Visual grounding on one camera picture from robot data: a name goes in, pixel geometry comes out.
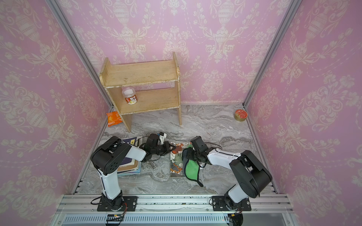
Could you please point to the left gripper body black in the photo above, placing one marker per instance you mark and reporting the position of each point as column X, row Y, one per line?
column 162, row 149

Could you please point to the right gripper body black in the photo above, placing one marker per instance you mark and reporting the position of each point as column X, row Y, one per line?
column 193, row 156

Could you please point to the green cloth with black trim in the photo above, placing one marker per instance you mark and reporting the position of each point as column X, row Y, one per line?
column 191, row 168

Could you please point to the red illustrated Chinese book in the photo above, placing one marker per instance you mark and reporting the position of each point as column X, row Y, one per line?
column 176, row 160

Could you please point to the dark purple book yellow label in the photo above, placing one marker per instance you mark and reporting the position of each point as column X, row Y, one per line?
column 129, row 161

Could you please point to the black and tan book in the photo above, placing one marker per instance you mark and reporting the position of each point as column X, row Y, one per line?
column 124, row 170

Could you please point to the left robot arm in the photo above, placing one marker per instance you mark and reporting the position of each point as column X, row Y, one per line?
column 107, row 158

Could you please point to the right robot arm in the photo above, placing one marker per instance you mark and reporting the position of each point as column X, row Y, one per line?
column 251, row 175

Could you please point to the red round tin can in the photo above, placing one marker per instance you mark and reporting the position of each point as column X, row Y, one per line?
column 240, row 115

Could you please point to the orange snack packet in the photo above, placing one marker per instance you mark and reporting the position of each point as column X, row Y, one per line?
column 113, row 118

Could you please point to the white plastic jar red label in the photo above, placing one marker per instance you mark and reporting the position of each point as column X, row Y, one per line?
column 130, row 95

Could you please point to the wooden two-tier shelf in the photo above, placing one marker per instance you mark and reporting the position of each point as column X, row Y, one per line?
column 116, row 77

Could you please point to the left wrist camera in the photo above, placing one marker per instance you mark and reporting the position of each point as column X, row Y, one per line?
column 162, row 137

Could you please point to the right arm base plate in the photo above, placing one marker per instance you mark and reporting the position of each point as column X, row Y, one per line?
column 222, row 203

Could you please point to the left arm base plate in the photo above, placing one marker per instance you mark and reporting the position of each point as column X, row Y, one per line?
column 124, row 203

